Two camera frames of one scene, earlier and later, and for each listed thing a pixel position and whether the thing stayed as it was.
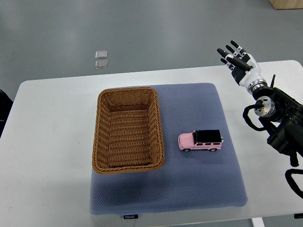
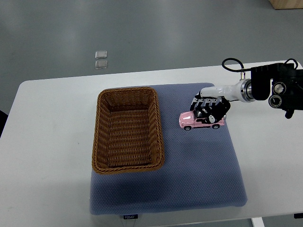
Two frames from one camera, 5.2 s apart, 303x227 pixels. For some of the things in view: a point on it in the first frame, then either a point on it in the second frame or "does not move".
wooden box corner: [287, 4] does not move
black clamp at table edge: [298, 215] does not move
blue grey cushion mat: [188, 180] does not move
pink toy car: [200, 139] to [187, 120]
